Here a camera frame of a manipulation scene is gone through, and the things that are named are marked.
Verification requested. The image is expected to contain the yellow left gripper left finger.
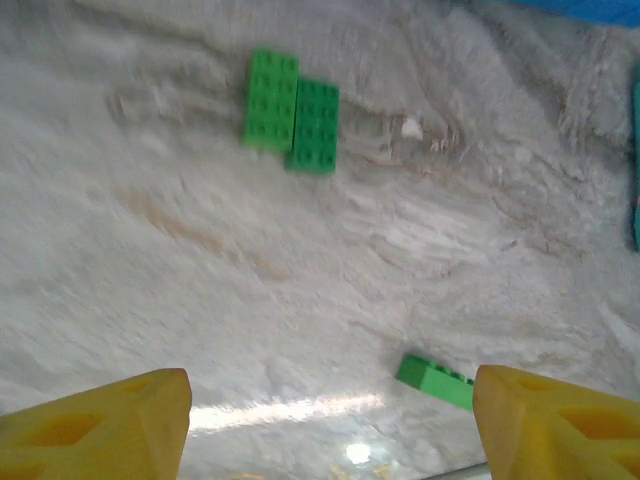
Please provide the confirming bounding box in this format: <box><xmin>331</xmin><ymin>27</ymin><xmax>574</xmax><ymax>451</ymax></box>
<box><xmin>0</xmin><ymin>368</ymin><xmax>194</xmax><ymax>480</ymax></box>

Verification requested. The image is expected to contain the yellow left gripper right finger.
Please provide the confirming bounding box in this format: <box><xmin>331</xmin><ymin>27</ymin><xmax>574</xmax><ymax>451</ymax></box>
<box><xmin>472</xmin><ymin>363</ymin><xmax>640</xmax><ymax>480</ymax></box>

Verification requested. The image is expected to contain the long green lego brick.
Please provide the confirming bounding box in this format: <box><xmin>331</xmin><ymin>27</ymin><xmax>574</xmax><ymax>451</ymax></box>
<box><xmin>395</xmin><ymin>353</ymin><xmax>477</xmax><ymax>412</ymax></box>

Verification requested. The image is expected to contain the blue three-compartment plastic bin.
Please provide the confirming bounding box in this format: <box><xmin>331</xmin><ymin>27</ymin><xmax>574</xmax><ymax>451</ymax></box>
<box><xmin>509</xmin><ymin>0</ymin><xmax>640</xmax><ymax>30</ymax></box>

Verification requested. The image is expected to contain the dark green flat lego brick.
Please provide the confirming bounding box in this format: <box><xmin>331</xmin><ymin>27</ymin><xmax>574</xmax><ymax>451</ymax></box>
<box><xmin>284</xmin><ymin>77</ymin><xmax>342</xmax><ymax>176</ymax></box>

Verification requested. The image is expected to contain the light green flat lego brick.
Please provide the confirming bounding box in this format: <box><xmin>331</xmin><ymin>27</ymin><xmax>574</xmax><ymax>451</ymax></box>
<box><xmin>243</xmin><ymin>47</ymin><xmax>301</xmax><ymax>154</ymax></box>

